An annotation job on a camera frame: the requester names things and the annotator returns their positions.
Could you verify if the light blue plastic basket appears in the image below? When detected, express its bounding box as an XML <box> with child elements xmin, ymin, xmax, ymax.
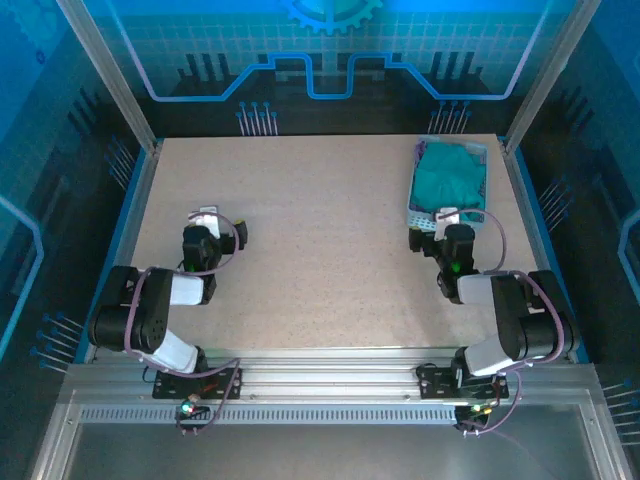
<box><xmin>403</xmin><ymin>134</ymin><xmax>490</xmax><ymax>232</ymax></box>

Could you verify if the purple cloth pile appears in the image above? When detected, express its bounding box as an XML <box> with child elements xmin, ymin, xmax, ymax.
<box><xmin>409</xmin><ymin>140</ymin><xmax>489</xmax><ymax>214</ymax></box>

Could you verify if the small LED circuit board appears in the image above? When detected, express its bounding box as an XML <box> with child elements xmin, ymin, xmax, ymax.
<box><xmin>455</xmin><ymin>402</ymin><xmax>494</xmax><ymax>420</ymax></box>
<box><xmin>175</xmin><ymin>397</ymin><xmax>211</xmax><ymax>421</ymax></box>

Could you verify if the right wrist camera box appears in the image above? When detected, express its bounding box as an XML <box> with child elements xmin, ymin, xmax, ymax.
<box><xmin>433</xmin><ymin>207</ymin><xmax>460</xmax><ymax>241</ymax></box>

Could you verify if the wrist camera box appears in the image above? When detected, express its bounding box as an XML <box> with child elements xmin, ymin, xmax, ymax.
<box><xmin>187</xmin><ymin>204</ymin><xmax>222</xmax><ymax>240</ymax></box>
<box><xmin>433</xmin><ymin>207</ymin><xmax>460</xmax><ymax>241</ymax></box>

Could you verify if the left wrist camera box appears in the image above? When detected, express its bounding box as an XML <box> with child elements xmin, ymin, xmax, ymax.
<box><xmin>187</xmin><ymin>204</ymin><xmax>222</xmax><ymax>240</ymax></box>

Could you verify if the aluminium table side rail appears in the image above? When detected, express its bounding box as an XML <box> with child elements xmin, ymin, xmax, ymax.
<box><xmin>84</xmin><ymin>142</ymin><xmax>164</xmax><ymax>364</ymax></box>
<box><xmin>499</xmin><ymin>137</ymin><xmax>586</xmax><ymax>364</ymax></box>

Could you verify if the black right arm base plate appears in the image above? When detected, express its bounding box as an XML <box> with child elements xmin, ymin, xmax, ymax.
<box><xmin>417</xmin><ymin>364</ymin><xmax>510</xmax><ymax>401</ymax></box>

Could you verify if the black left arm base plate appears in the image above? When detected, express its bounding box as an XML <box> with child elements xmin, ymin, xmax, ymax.
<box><xmin>152</xmin><ymin>367</ymin><xmax>244</xmax><ymax>401</ymax></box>

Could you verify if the aluminium mounting rail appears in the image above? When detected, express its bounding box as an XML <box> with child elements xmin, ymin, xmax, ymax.
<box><xmin>69</xmin><ymin>347</ymin><xmax>601</xmax><ymax>401</ymax></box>

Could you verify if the slotted metal cable strip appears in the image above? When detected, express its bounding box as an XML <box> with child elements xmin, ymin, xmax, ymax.
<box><xmin>79</xmin><ymin>405</ymin><xmax>459</xmax><ymax>426</ymax></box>

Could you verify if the aluminium frame post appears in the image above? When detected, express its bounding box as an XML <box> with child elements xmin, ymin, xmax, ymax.
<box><xmin>502</xmin><ymin>0</ymin><xmax>604</xmax><ymax>156</ymax></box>
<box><xmin>54</xmin><ymin>0</ymin><xmax>164</xmax><ymax>156</ymax></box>

